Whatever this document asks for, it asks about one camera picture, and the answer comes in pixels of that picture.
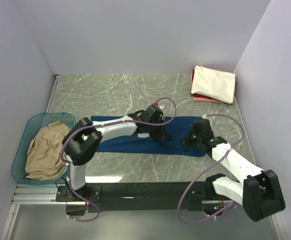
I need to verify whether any folded pink t shirt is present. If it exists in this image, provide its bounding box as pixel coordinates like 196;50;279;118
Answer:
190;68;222;103

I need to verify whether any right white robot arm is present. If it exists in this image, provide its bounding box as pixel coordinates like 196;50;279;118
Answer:
183;118;286;222

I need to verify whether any beige t shirt in bin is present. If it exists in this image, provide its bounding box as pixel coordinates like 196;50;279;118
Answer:
25;121;70;181

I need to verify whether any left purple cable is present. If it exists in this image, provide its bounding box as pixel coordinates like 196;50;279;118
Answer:
59;97;178;223

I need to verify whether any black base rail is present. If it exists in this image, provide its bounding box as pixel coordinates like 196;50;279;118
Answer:
55;181;234;216

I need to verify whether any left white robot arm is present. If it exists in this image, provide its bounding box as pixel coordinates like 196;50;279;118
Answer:
60;103;167;196

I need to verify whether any aluminium frame rail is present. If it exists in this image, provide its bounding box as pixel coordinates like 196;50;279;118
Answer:
0;184;59;240

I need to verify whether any folded red t shirt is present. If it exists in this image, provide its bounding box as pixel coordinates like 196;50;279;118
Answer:
191;93;216;102

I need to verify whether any teal plastic bin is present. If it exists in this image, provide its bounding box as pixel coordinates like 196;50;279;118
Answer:
11;112;76;186

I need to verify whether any blue t shirt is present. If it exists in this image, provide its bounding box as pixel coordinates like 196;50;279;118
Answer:
97;116;206;157

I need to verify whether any folded white t shirt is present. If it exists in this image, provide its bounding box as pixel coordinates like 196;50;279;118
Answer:
190;65;236;105

